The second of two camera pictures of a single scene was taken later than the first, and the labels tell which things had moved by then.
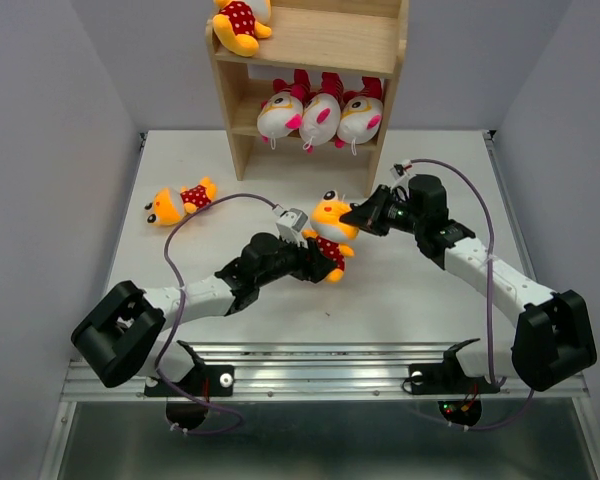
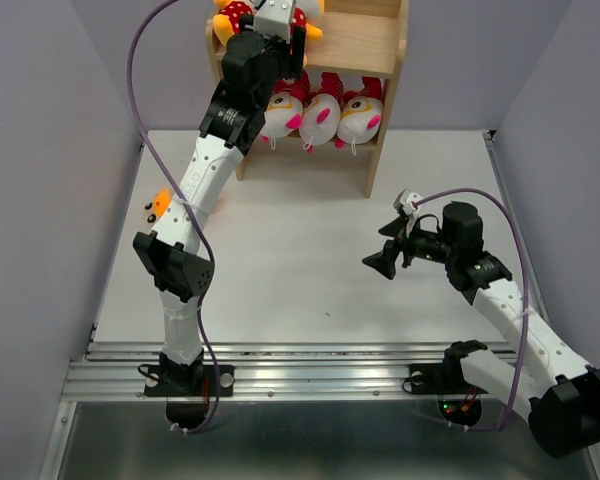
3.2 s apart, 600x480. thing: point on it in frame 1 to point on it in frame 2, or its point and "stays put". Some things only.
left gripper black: [311, 266] to [291, 57]
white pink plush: [321, 113] stays put
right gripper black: [368, 215] to [384, 261]
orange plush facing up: [332, 234] to [298, 19]
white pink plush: [361, 115] stays put
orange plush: [239, 24] stays put
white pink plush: [282, 113] stays put
